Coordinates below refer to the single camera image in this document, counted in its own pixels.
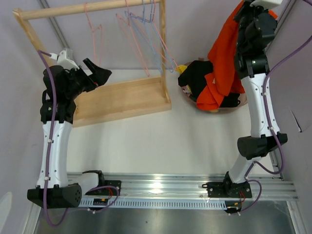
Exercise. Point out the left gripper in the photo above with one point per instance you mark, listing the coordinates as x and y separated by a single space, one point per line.
99 77

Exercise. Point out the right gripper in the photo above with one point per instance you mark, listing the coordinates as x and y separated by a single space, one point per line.
246 7

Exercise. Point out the pink hanger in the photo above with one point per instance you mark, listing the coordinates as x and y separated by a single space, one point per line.
97 38
167 62
127 28

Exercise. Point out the blue hanger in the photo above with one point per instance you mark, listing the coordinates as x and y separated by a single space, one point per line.
154 38
142 27

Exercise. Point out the orange shorts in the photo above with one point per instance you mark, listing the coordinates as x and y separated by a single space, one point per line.
221 61

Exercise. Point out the yellow shorts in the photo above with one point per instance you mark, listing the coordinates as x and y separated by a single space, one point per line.
181 68

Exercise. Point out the black shorts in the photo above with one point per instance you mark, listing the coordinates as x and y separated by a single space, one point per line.
194 77

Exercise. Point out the pink floral shorts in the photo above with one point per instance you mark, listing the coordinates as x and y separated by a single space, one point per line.
187 91

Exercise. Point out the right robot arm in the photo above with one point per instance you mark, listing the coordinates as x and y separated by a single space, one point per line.
265 133

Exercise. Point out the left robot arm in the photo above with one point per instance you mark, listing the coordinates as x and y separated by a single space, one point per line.
63 86

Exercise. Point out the wooden clothes rack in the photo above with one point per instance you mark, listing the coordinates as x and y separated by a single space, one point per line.
114 101

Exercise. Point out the pink translucent plastic basin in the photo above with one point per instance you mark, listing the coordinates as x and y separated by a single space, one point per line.
241 101

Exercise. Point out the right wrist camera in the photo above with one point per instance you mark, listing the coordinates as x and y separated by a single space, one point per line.
268 4

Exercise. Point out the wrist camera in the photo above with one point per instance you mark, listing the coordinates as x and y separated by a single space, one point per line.
268 4
65 59

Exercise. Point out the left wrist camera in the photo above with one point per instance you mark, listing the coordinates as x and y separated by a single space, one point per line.
65 59

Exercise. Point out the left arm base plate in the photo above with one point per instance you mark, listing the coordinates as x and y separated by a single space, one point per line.
109 188

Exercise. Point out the aluminium mounting rail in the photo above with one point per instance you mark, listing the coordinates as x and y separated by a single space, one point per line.
161 191

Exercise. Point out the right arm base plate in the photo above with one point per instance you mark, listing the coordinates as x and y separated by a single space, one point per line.
217 189

